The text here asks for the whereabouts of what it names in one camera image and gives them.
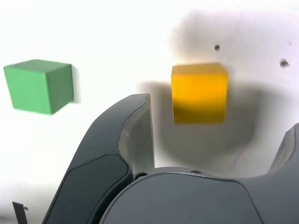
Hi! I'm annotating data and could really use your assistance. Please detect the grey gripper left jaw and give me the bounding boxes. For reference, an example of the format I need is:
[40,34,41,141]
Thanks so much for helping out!
[42,92,156,224]

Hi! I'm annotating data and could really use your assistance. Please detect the green cube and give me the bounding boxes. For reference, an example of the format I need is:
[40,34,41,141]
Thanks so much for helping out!
[3,59,75,115]

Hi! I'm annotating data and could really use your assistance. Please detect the yellow cube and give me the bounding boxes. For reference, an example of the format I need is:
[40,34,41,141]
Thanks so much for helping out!
[171,62,228,124]

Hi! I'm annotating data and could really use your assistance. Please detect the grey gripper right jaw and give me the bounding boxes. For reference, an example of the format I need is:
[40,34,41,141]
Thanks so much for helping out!
[99,122,299,224]

